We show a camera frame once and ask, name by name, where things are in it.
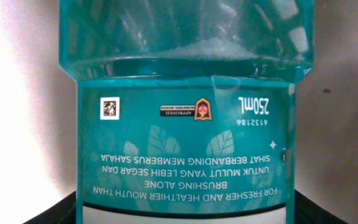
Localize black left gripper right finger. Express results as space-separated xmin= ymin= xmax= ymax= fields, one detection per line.
xmin=294 ymin=190 xmax=348 ymax=224

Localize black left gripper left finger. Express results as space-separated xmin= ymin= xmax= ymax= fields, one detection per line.
xmin=24 ymin=191 xmax=76 ymax=224

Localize teal mouthwash bottle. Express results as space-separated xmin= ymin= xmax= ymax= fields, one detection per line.
xmin=59 ymin=0 xmax=314 ymax=224

